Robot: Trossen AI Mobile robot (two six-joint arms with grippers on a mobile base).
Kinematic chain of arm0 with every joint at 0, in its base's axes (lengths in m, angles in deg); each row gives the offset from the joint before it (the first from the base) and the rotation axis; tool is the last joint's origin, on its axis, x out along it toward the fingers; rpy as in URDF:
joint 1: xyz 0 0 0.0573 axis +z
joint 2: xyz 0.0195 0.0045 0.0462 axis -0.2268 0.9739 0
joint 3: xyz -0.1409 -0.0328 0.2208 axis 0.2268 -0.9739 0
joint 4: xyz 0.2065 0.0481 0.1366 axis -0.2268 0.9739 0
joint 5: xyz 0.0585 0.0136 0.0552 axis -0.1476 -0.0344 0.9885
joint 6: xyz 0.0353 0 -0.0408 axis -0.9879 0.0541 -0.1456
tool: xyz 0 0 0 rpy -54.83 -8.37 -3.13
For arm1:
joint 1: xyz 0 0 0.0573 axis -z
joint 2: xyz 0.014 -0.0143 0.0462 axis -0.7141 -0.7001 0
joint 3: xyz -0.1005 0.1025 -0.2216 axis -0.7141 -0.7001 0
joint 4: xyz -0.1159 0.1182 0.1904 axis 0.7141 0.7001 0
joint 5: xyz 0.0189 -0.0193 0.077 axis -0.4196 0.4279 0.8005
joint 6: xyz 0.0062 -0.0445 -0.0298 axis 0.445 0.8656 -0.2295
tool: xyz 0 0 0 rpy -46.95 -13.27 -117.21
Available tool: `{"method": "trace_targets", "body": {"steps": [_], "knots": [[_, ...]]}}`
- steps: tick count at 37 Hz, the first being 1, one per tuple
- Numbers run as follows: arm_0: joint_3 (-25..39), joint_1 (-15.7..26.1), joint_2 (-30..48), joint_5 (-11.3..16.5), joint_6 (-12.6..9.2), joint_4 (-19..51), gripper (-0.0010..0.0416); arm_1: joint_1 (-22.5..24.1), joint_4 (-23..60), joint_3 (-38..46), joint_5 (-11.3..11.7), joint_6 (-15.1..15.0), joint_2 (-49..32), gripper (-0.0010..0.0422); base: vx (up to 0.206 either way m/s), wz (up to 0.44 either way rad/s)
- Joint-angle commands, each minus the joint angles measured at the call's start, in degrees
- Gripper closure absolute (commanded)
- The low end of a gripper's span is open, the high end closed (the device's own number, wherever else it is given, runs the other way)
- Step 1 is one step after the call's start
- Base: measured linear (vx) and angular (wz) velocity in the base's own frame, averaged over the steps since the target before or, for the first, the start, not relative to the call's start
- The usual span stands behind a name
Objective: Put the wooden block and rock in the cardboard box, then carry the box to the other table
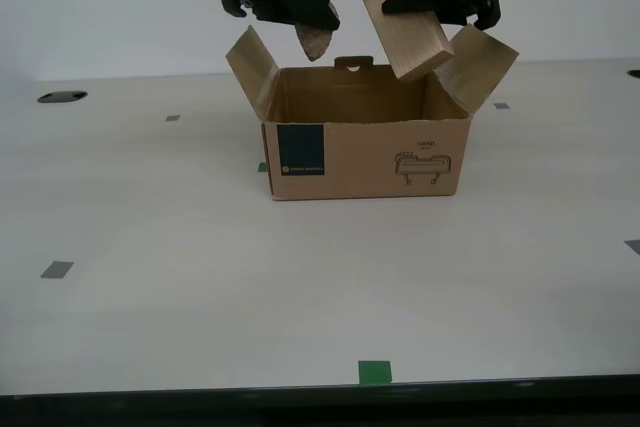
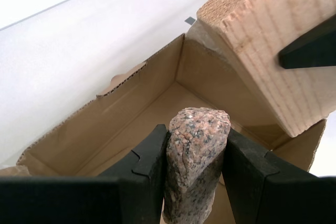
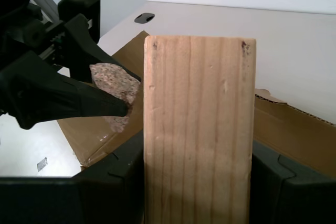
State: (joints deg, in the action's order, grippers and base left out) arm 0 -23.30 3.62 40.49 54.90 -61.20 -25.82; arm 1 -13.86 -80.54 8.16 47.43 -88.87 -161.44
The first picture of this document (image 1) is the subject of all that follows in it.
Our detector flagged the light wooden block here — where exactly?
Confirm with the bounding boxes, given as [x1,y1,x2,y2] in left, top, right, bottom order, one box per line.
[358,0,456,81]

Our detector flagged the speckled pinkish granite rock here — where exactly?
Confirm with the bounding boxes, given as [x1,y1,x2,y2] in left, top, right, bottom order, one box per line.
[295,1,340,63]

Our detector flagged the open brown cardboard box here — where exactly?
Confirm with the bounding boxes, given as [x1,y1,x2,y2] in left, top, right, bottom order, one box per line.
[224,24,521,202]

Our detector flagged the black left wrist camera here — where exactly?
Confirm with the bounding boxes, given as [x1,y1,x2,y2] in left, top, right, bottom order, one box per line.
[221,0,257,19]

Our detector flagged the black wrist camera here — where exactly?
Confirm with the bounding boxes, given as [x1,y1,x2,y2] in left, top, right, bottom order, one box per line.
[467,0,503,32]
[221,0,257,19]

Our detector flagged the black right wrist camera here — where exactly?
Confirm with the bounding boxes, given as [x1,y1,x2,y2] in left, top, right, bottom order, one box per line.
[467,0,503,32]

